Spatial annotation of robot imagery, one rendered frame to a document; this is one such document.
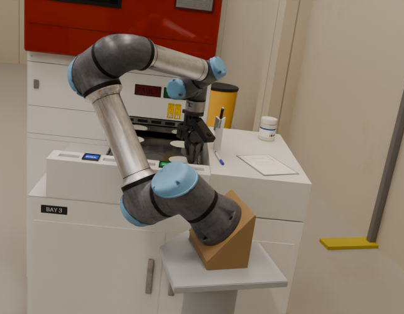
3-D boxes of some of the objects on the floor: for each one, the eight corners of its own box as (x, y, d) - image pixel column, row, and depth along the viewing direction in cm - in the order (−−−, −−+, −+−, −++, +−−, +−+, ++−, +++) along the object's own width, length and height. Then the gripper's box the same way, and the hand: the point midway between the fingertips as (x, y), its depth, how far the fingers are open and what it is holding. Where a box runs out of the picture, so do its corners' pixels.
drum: (235, 147, 535) (244, 90, 516) (200, 146, 524) (207, 88, 504) (224, 136, 572) (232, 83, 552) (191, 134, 560) (197, 80, 540)
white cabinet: (65, 293, 250) (70, 142, 224) (249, 309, 256) (274, 164, 230) (24, 389, 189) (25, 197, 164) (267, 407, 195) (305, 225, 169)
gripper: (194, 107, 190) (189, 158, 197) (177, 108, 184) (171, 161, 191) (209, 113, 185) (202, 164, 191) (191, 114, 179) (185, 168, 185)
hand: (192, 162), depth 189 cm, fingers closed
